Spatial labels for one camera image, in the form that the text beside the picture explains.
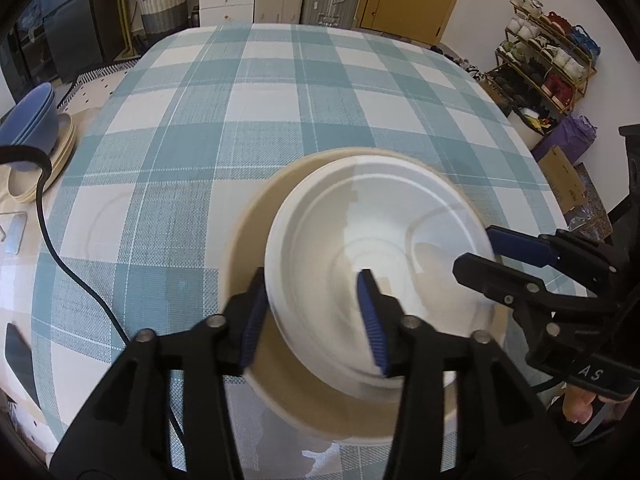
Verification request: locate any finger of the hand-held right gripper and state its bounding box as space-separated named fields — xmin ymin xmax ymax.
xmin=486 ymin=226 xmax=629 ymax=292
xmin=452 ymin=253 xmax=617 ymax=342

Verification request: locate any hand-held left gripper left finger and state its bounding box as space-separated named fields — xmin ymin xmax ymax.
xmin=49 ymin=266 xmax=269 ymax=480

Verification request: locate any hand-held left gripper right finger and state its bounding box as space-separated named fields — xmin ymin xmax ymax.
xmin=356 ymin=269 xmax=574 ymax=480

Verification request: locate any large cream paper bowl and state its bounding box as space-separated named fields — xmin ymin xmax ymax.
xmin=221 ymin=147 xmax=508 ymax=447

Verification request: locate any person's right hand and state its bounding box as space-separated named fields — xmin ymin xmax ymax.
xmin=562 ymin=389 xmax=627 ymax=426

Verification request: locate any brown cardboard box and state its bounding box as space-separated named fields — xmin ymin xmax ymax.
xmin=537 ymin=147 xmax=589 ymax=214

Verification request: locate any dark patterned box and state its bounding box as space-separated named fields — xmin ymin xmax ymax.
xmin=566 ymin=162 xmax=614 ymax=242

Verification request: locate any white waste bin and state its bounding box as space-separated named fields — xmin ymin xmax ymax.
xmin=508 ymin=107 xmax=547 ymax=152

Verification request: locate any purple bag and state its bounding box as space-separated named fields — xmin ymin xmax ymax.
xmin=530 ymin=114 xmax=599 ymax=162

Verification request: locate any metal shoe rack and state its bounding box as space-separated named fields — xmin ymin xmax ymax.
xmin=487 ymin=2 xmax=599 ymax=127

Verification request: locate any shoe rack with shoes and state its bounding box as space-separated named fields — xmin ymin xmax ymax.
xmin=489 ymin=0 xmax=598 ymax=123

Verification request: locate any blue checked tablecloth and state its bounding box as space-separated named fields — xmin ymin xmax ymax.
xmin=30 ymin=22 xmax=589 ymax=480

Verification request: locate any cream ceramic plate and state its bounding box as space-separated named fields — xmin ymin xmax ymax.
xmin=7 ymin=125 xmax=78 ymax=197
xmin=6 ymin=140 xmax=76 ymax=206
xmin=7 ymin=112 xmax=77 ymax=188

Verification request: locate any silver metal phone stand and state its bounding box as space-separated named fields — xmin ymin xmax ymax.
xmin=0 ymin=212 xmax=27 ymax=256

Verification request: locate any white dotted rug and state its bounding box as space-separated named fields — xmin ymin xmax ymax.
xmin=54 ymin=57 xmax=142 ymax=112

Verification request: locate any woven grey white basket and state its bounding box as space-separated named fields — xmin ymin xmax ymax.
xmin=137 ymin=0 xmax=190 ymax=37

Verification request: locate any grey refrigerator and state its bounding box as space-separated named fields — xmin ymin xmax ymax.
xmin=41 ymin=0 xmax=122 ymax=83

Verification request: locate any dark glass cabinet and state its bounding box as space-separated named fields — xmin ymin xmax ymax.
xmin=0 ymin=0 xmax=67 ymax=107

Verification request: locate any thick black cable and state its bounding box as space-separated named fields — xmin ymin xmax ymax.
xmin=0 ymin=144 xmax=187 ymax=466

